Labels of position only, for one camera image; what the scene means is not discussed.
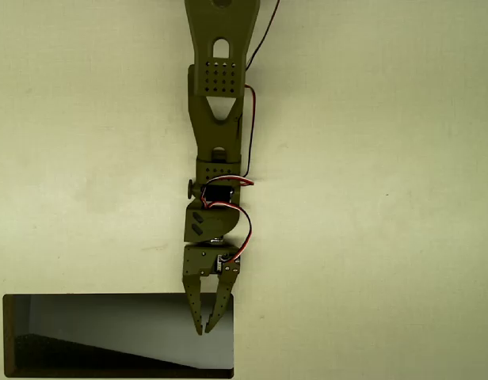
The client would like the long red-black cable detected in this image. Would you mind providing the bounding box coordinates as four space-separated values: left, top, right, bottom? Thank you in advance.
242 0 282 179

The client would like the white-red-black servo wire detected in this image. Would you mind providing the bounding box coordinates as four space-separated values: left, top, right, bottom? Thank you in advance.
200 175 255 264

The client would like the rectangular dark bin opening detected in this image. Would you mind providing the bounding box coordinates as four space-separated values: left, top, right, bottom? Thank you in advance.
2 292 235 379

